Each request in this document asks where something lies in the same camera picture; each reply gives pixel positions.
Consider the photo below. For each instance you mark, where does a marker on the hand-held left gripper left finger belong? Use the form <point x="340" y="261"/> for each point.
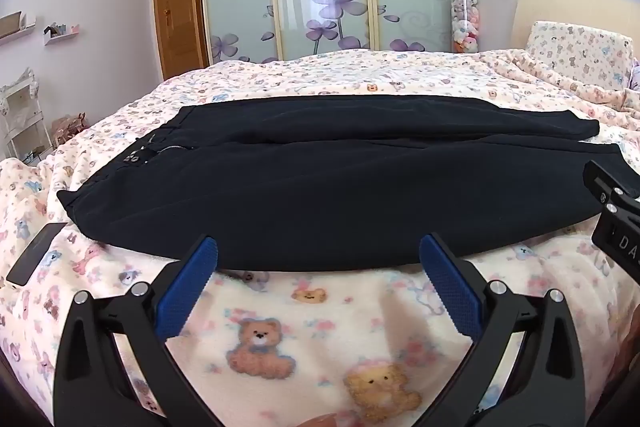
<point x="192" y="277"/>

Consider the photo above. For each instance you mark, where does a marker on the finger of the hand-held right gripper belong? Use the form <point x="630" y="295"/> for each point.
<point x="600" y="182"/>

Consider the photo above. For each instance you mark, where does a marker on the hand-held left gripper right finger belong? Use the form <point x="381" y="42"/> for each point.
<point x="450" y="287"/>

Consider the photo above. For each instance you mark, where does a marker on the black pants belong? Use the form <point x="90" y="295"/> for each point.
<point x="325" y="187"/>

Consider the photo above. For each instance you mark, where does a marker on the person's right forearm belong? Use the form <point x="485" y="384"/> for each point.
<point x="631" y="342"/>

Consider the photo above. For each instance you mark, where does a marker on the purple cloth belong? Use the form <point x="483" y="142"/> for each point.
<point x="635" y="74"/>

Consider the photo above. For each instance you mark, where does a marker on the teddy bear printed blanket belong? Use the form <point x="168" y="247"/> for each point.
<point x="300" y="347"/>

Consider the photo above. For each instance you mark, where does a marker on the teddy bear printed pillow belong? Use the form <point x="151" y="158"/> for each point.
<point x="575" y="52"/>

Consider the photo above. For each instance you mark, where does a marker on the black phone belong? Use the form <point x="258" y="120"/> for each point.
<point x="37" y="253"/>

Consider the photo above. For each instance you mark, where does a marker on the beige headboard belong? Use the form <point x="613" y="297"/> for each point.
<point x="575" y="9"/>

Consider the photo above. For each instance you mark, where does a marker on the clear tube of plush toys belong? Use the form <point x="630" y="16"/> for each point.
<point x="466" y="22"/>

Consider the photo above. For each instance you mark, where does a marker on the white storage rack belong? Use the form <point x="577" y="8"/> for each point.
<point x="22" y="117"/>

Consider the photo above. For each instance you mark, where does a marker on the wooden door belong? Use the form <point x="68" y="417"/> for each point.
<point x="177" y="22"/>

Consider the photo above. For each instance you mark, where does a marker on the white wall shelf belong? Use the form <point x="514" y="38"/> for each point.
<point x="17" y="29"/>
<point x="62" y="36"/>

